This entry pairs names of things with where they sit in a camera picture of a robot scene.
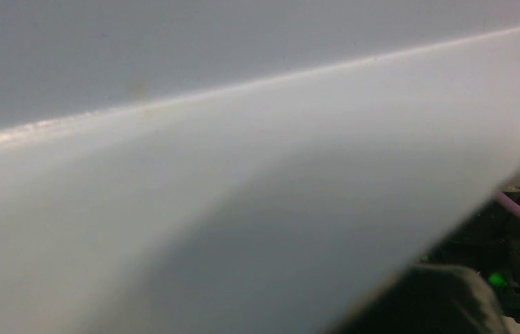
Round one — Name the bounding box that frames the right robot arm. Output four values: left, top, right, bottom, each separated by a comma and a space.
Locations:
422, 200, 520, 324

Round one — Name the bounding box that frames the light blue music stand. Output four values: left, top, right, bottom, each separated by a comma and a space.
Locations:
0, 27, 520, 333

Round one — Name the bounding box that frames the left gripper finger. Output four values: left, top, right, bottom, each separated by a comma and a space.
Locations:
329, 264, 509, 333

